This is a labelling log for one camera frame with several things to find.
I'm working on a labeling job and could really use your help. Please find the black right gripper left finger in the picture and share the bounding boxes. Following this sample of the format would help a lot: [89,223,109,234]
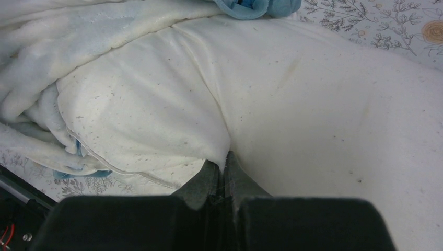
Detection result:
[171,160,220,210]

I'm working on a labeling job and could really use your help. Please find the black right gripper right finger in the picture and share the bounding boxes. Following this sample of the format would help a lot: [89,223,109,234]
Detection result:
[224,151,271,222]

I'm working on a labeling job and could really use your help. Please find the white pillow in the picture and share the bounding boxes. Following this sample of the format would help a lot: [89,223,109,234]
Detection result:
[56,16,442,250]

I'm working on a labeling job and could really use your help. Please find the blue white plush pillowcase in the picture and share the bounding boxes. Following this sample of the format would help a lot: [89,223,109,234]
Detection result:
[1,1,301,177]

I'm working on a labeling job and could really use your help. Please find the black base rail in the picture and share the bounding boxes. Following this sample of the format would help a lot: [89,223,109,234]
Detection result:
[1,166,56,250]

